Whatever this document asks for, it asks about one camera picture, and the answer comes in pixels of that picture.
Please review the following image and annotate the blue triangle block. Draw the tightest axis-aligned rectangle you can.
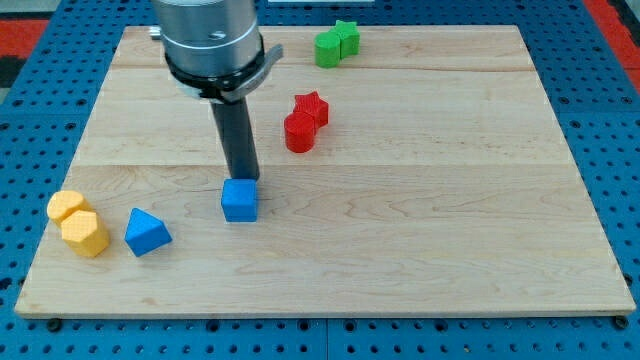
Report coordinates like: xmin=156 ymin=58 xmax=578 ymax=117
xmin=124 ymin=208 xmax=172 ymax=257

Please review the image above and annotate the green star block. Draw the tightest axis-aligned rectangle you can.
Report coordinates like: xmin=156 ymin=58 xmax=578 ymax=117
xmin=331 ymin=20 xmax=360 ymax=59

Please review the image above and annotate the red star block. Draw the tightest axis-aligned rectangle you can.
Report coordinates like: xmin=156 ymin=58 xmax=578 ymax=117
xmin=294 ymin=91 xmax=329 ymax=129

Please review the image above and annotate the green cylinder block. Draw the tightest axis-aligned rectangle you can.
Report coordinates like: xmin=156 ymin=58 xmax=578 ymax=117
xmin=314 ymin=31 xmax=340 ymax=68

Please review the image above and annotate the wooden board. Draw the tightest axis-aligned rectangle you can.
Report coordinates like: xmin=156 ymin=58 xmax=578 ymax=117
xmin=15 ymin=25 xmax=636 ymax=319

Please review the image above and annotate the red cylinder block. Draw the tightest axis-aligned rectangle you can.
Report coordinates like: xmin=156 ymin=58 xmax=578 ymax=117
xmin=284 ymin=112 xmax=316 ymax=153

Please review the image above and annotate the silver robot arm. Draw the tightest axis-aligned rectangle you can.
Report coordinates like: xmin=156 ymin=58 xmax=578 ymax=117
xmin=152 ymin=0 xmax=284 ymax=180

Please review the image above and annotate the blue cube block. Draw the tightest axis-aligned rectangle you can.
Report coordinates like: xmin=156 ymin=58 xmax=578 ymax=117
xmin=221 ymin=179 xmax=258 ymax=222

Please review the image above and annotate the yellow cylinder block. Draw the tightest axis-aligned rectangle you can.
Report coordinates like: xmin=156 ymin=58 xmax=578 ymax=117
xmin=46 ymin=190 xmax=93 ymax=227

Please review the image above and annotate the yellow hexagon block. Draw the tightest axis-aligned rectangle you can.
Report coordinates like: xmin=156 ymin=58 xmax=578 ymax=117
xmin=61 ymin=210 xmax=110 ymax=258

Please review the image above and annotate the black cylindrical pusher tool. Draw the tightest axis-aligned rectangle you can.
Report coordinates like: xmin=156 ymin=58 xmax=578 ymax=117
xmin=211 ymin=98 xmax=260 ymax=180

